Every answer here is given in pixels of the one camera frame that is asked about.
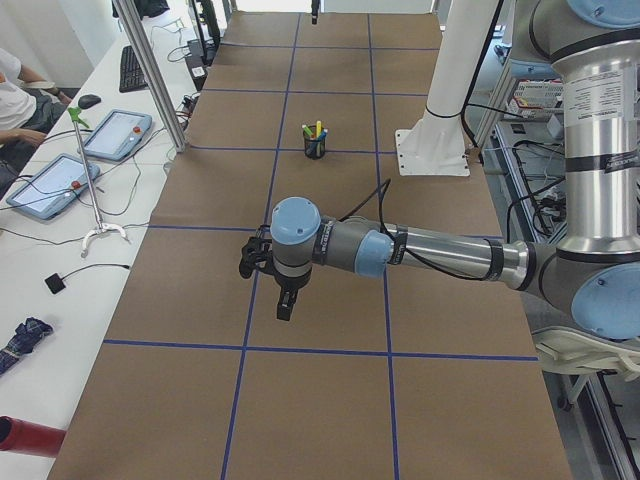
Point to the teach pendant tablet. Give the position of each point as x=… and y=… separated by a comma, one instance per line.
x=51, y=190
x=117, y=135

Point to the black computer mouse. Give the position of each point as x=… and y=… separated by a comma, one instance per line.
x=88, y=100

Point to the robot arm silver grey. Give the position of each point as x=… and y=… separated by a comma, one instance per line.
x=592, y=274

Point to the near teach pendant tablet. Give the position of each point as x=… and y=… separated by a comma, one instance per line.
x=51, y=190

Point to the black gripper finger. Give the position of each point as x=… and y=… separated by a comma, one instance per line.
x=314, y=12

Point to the far teach pendant tablet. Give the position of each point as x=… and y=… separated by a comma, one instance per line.
x=117, y=135

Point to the metal stand with green clip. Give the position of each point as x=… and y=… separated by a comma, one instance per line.
x=102, y=227

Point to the black mesh pen cup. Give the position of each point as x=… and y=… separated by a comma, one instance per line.
x=313, y=150

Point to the white office chair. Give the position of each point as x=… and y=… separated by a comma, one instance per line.
x=568, y=351

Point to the aluminium frame post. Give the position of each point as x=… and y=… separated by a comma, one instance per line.
x=140, y=43

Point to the seated person white shirt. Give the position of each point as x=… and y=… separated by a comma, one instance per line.
x=27, y=116

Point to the small black square device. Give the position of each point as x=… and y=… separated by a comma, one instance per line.
x=55, y=283

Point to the black keyboard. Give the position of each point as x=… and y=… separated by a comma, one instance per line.
x=132, y=77

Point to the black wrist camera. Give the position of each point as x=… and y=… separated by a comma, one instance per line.
x=256, y=254

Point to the white central pedestal column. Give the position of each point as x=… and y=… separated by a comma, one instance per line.
x=435, y=145

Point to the red cylinder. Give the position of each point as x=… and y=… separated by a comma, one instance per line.
x=24, y=437

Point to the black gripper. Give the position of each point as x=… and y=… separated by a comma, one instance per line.
x=289, y=283

